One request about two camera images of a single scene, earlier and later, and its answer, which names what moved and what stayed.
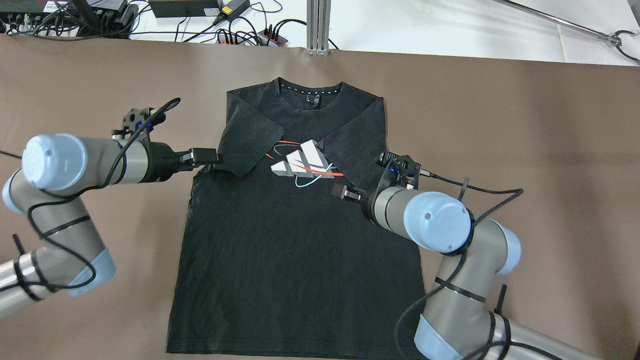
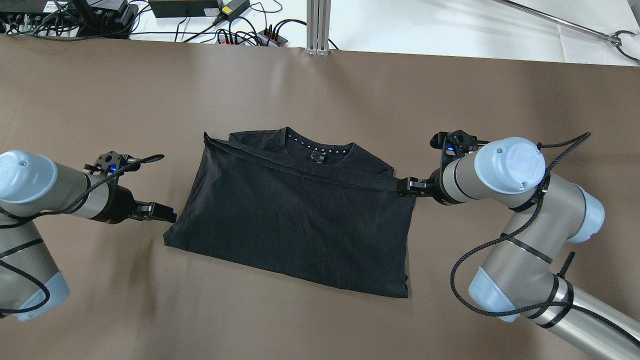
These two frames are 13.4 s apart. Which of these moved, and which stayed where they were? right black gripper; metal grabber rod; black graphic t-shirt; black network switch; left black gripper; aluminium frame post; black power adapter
Moved: black graphic t-shirt; right black gripper; left black gripper
Stayed: black power adapter; metal grabber rod; aluminium frame post; black network switch
